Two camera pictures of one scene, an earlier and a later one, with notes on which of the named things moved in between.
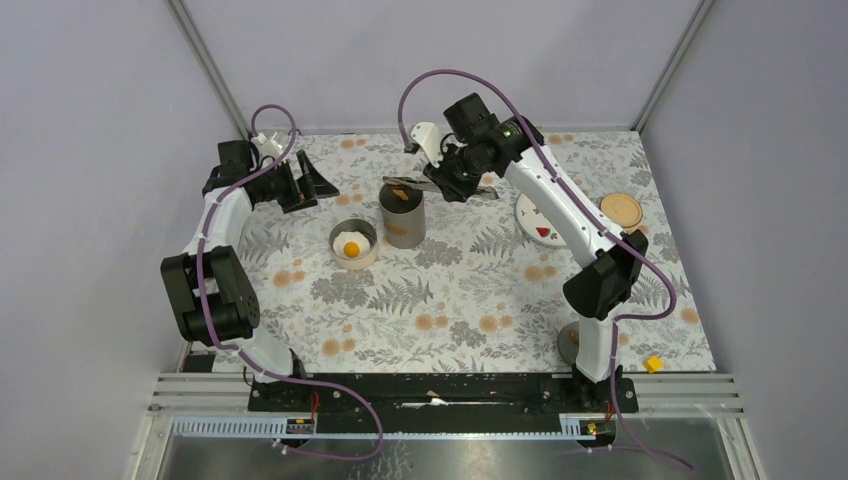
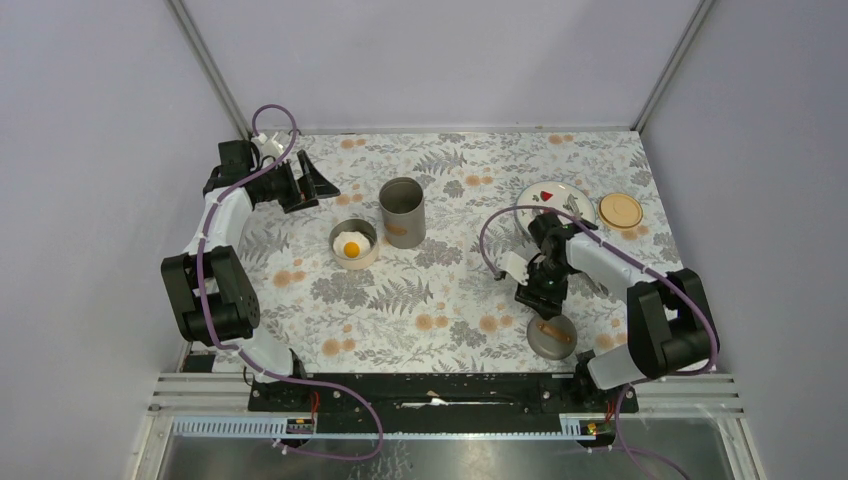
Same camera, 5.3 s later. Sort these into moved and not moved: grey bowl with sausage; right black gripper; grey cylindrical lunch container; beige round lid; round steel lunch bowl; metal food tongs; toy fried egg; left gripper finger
Moved: metal food tongs; right black gripper; grey bowl with sausage
Not moved: round steel lunch bowl; toy fried egg; beige round lid; grey cylindrical lunch container; left gripper finger
